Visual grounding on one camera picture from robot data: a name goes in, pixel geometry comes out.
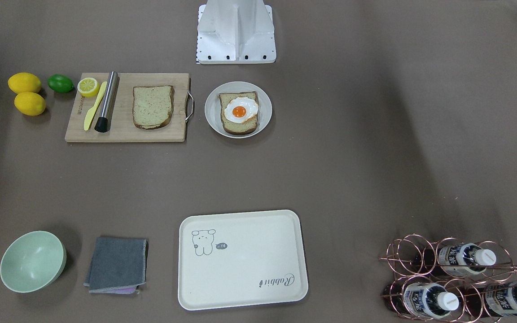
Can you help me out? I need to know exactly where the steel muddler black tip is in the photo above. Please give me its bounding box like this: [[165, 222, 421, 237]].
[[94, 71, 119, 133]]

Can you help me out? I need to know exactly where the fried egg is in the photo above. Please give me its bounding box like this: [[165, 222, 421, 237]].
[[222, 97, 259, 123]]

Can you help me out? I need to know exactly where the mint green bowl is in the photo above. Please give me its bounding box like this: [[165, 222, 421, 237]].
[[0, 231, 66, 293]]

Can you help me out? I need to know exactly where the wooden cutting board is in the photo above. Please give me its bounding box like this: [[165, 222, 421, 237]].
[[64, 72, 194, 143]]

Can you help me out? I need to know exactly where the green lime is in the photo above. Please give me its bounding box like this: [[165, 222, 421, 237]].
[[47, 74, 74, 93]]

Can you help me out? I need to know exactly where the yellow lemon lower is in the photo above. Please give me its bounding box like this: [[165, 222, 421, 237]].
[[14, 92, 46, 116]]

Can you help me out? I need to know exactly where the copper wire bottle rack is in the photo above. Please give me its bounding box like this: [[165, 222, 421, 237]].
[[381, 234, 517, 323]]

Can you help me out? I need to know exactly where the halved lemon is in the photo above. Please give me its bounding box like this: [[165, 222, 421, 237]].
[[77, 77, 101, 97]]

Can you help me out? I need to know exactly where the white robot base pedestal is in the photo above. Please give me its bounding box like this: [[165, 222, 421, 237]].
[[196, 0, 277, 64]]

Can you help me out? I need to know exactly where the yellow plastic knife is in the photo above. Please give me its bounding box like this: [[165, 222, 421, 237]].
[[83, 81, 107, 131]]

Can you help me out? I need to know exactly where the plain bread slice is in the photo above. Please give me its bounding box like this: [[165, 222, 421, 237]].
[[132, 85, 174, 130]]

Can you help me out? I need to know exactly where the yellow lemon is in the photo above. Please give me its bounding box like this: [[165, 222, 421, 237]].
[[8, 72, 42, 94], [14, 92, 46, 116]]

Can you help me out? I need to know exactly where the tea bottle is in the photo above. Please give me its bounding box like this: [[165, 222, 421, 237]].
[[484, 283, 517, 317], [437, 243, 497, 277], [402, 283, 460, 319]]

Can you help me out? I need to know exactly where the white round plate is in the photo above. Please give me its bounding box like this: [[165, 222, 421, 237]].
[[204, 81, 272, 139]]

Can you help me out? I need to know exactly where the grey folded cloth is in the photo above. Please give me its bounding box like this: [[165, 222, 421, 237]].
[[83, 236, 149, 294]]

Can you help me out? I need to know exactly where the tea bottle upper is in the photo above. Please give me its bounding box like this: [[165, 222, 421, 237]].
[[437, 243, 497, 277]]

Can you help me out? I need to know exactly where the bread slice under egg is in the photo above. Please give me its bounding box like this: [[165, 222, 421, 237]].
[[218, 92, 259, 135]]

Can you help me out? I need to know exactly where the yellow lemon upper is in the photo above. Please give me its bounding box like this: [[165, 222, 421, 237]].
[[8, 72, 42, 94]]

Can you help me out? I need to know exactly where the cream rabbit tray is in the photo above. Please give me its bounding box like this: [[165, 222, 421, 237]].
[[178, 210, 309, 311]]

